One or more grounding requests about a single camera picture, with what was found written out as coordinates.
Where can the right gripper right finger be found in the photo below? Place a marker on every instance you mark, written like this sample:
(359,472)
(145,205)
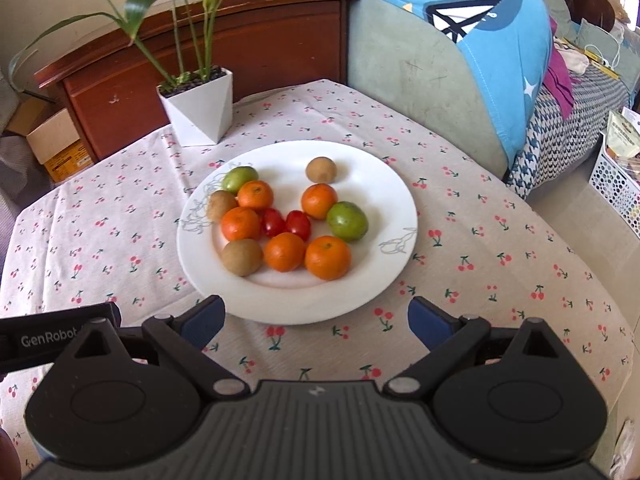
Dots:
(452,343)

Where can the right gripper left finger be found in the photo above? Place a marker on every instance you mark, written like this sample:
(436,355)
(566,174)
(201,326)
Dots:
(179,343)

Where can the brown kiwi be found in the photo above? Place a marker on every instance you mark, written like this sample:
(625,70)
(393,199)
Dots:
(242,257)
(321,170)

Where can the large orange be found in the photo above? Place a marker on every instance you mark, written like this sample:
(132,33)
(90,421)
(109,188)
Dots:
(256,194)
(241,223)

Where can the small orange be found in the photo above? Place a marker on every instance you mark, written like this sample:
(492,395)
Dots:
(317,200)
(284,252)

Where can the brown kiwi fruit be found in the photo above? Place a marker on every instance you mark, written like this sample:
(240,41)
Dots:
(219,203)

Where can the red cherry tomato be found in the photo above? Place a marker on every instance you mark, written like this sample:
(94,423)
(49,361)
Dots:
(298,223)
(272,222)

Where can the green lime back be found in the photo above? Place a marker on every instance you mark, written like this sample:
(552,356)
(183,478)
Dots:
(347,221)

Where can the green lime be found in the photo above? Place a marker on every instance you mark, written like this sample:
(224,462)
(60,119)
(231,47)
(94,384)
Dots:
(347,221)
(237,177)

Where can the green lime front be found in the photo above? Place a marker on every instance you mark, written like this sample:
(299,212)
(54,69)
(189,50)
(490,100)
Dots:
(237,177)

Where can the person's left hand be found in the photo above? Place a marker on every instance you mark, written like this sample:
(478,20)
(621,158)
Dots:
(10,465)

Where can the white round plate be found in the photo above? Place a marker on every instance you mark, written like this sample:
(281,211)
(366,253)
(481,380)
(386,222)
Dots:
(298,297)

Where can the cardboard box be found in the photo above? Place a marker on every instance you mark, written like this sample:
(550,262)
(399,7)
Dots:
(52,137)

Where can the white lattice basket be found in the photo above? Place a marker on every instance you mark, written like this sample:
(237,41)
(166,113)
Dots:
(617,188)

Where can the white geometric plant pot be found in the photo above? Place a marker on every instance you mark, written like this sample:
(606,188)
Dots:
(201,116)

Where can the houndstooth sofa cover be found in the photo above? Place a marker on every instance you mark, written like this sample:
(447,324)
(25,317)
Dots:
(555,144)

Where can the green sofa armrest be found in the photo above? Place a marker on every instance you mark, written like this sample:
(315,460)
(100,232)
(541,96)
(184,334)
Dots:
(405,63)

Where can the brown wooden cabinet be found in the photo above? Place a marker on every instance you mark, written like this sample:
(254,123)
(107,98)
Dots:
(109,85)

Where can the blue printed blanket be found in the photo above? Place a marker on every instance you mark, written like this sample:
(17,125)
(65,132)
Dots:
(507,46)

